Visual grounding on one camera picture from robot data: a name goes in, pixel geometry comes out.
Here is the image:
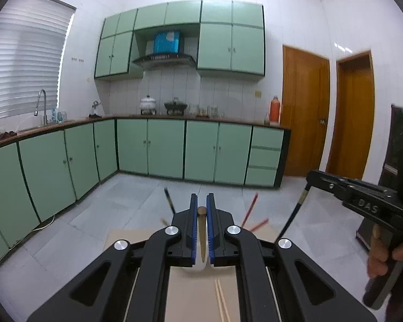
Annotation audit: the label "orange thermos flask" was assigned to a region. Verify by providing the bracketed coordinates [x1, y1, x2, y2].
[269, 96, 281, 125]

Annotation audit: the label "red chopsticks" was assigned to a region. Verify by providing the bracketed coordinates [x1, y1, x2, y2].
[241, 193, 259, 227]

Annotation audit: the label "metal kitchen faucet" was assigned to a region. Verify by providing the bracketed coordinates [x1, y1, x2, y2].
[34, 89, 48, 125]

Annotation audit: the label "beige wooden chopstick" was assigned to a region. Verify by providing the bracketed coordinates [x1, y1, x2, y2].
[217, 278, 232, 322]
[214, 279, 227, 322]
[197, 206, 209, 264]

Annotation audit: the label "white cable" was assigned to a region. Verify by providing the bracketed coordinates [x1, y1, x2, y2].
[30, 215, 56, 233]

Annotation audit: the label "white window blind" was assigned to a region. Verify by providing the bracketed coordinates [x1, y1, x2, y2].
[0, 0, 77, 123]

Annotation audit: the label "beige chopstick red patterned end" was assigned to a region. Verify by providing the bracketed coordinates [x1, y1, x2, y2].
[250, 219, 269, 233]

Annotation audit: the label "black range hood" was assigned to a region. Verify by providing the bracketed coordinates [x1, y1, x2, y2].
[132, 54, 196, 71]

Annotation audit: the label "green upper wall cabinets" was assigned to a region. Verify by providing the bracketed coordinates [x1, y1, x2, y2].
[94, 0, 267, 80]

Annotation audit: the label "black chopstick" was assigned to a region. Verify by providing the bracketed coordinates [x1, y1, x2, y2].
[164, 188, 176, 215]
[277, 186, 308, 242]

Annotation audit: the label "brown wooden door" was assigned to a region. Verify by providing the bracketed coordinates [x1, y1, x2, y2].
[282, 45, 330, 177]
[326, 51, 376, 180]

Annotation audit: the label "blue box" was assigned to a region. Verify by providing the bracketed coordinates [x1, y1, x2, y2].
[153, 31, 182, 55]

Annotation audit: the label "black wok with lid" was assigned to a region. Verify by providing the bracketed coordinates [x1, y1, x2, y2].
[164, 97, 188, 112]

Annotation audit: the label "green lower kitchen cabinets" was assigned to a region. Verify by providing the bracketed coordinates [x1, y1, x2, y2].
[0, 117, 291, 272]

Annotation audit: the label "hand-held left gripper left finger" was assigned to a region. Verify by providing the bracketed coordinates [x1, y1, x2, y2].
[27, 193, 199, 322]

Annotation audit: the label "person's right hand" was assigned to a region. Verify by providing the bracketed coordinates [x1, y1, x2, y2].
[367, 223, 403, 279]

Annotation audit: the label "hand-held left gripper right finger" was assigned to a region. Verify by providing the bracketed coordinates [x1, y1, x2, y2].
[206, 193, 378, 322]

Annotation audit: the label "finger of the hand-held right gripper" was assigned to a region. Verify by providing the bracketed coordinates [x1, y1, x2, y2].
[305, 170, 355, 203]

